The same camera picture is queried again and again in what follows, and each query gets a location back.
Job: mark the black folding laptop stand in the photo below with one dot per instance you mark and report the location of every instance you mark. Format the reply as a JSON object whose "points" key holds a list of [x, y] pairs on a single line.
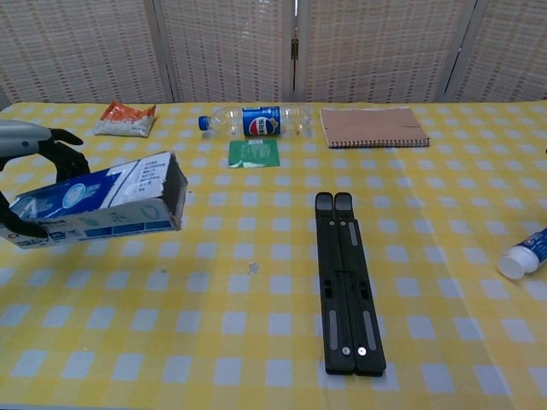
{"points": [[348, 299]]}

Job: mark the brown spiral notebook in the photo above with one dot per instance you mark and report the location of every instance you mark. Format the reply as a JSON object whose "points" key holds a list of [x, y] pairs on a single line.
{"points": [[372, 126]]}

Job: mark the brass screen hinge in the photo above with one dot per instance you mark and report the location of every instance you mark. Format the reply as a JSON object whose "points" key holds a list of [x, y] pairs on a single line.
{"points": [[295, 48]]}

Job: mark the blue and white toothpaste box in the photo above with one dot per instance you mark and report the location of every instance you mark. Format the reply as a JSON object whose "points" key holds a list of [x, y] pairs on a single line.
{"points": [[107, 213]]}

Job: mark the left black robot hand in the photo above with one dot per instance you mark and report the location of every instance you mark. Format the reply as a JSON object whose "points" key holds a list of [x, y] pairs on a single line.
{"points": [[64, 158]]}

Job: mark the yellow checkered tablecloth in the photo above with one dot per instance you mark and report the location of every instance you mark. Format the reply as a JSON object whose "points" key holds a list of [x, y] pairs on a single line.
{"points": [[213, 341]]}

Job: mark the orange and white snack packet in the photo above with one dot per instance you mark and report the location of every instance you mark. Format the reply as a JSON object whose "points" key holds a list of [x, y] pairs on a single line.
{"points": [[124, 121]]}

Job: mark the white blue tube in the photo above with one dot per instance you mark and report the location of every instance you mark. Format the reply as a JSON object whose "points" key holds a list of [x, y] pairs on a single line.
{"points": [[519, 260]]}

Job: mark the green foil sachet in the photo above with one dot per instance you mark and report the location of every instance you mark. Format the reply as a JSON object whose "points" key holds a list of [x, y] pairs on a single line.
{"points": [[254, 154]]}

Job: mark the woven folding screen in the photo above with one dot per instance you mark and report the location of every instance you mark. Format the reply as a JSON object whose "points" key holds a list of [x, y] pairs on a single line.
{"points": [[226, 47]]}

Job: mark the clear bottle with blue label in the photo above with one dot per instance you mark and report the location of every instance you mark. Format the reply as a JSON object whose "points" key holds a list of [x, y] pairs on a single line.
{"points": [[260, 121]]}

